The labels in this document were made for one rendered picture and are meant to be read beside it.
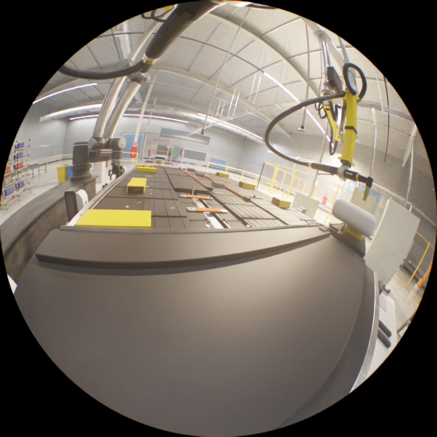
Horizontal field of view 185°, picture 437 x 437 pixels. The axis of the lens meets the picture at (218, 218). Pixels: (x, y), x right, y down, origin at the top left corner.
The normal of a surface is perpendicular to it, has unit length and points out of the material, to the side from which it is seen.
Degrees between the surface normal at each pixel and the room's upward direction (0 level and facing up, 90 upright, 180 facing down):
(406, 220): 90
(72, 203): 90
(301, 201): 90
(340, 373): 0
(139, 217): 0
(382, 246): 90
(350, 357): 0
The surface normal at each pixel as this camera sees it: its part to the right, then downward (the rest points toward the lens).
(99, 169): 0.42, 0.45
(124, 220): 0.23, -0.89
